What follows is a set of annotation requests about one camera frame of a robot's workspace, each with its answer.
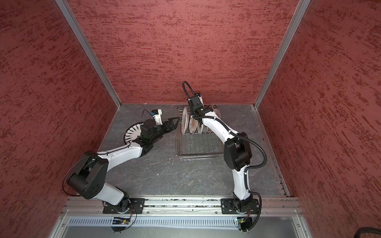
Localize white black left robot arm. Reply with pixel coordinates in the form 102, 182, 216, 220
65, 117, 180, 214

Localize plain white plate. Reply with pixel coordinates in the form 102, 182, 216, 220
181, 106, 189, 135

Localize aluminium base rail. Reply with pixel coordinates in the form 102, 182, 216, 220
59, 196, 306, 233

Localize white plate blue rim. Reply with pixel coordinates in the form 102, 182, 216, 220
197, 124, 207, 134

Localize left base circuit board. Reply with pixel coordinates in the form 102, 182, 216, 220
111, 217, 131, 233

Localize base circuit board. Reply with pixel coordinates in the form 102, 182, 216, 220
111, 217, 131, 233
235, 217, 254, 233

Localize aluminium corner post left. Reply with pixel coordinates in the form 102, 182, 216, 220
55, 0, 123, 109

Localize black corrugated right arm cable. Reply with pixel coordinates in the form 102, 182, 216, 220
182, 81, 267, 231

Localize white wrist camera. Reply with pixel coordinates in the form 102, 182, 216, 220
188, 92, 203, 108
150, 109, 162, 125

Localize aluminium corner post right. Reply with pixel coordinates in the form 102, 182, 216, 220
254, 0, 311, 110

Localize aluminium corner post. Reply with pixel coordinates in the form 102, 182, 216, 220
55, 0, 123, 109
254, 0, 311, 110

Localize white plate blue ray pattern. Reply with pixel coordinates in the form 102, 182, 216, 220
124, 122, 143, 145

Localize metal wire dish rack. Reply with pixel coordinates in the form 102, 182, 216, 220
176, 106, 223, 161

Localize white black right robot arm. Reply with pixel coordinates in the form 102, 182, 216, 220
188, 96, 267, 213

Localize orange sunburst green rim plate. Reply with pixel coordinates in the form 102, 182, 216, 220
212, 105, 221, 118

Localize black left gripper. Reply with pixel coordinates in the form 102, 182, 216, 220
150, 117, 180, 142

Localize white plate red flowers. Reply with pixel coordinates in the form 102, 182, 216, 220
189, 116, 198, 134

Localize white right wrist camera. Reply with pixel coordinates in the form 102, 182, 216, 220
188, 92, 203, 108

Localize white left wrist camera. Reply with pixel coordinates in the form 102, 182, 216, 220
150, 109, 162, 125

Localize right base circuit board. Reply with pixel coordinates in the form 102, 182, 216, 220
235, 217, 254, 233

